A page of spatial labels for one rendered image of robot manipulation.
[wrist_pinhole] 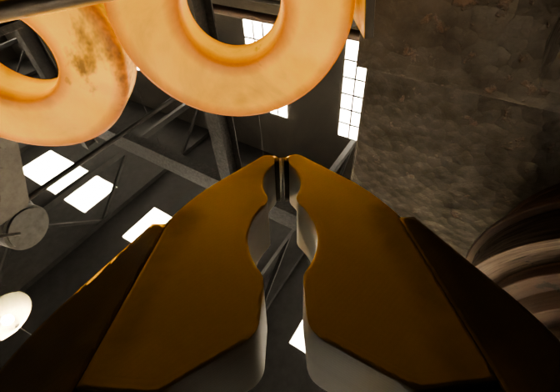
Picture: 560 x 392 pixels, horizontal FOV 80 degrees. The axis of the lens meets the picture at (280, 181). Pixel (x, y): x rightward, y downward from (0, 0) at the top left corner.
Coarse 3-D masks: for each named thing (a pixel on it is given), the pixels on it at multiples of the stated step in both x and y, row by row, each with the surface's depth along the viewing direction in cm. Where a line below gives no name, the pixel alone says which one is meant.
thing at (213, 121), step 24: (192, 0) 392; (24, 24) 677; (24, 48) 696; (48, 72) 745; (216, 120) 494; (120, 144) 758; (144, 144) 703; (216, 144) 536; (168, 168) 701; (192, 168) 644; (240, 168) 599; (288, 216) 565
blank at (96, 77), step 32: (64, 32) 21; (96, 32) 21; (0, 64) 26; (64, 64) 23; (96, 64) 23; (128, 64) 24; (0, 96) 24; (32, 96) 25; (64, 96) 25; (96, 96) 25; (128, 96) 26; (0, 128) 26; (32, 128) 26; (64, 128) 27; (96, 128) 27
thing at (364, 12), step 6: (360, 0) 20; (366, 0) 19; (372, 0) 19; (360, 6) 20; (366, 6) 19; (372, 6) 19; (354, 12) 22; (360, 12) 21; (366, 12) 19; (372, 12) 19; (354, 18) 22; (360, 18) 21; (366, 18) 20; (372, 18) 20; (360, 24) 21; (366, 24) 20; (372, 24) 20; (360, 30) 21; (366, 30) 20; (372, 30) 20; (366, 36) 20; (372, 36) 20
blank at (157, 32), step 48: (144, 0) 20; (288, 0) 21; (336, 0) 21; (144, 48) 22; (192, 48) 23; (240, 48) 25; (288, 48) 23; (336, 48) 23; (192, 96) 25; (240, 96) 25; (288, 96) 25
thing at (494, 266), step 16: (512, 224) 47; (528, 224) 45; (544, 224) 42; (496, 240) 49; (512, 240) 45; (528, 240) 41; (544, 240) 39; (480, 256) 51; (496, 256) 45; (512, 256) 43; (528, 256) 42; (544, 256) 41; (496, 272) 46; (512, 272) 45
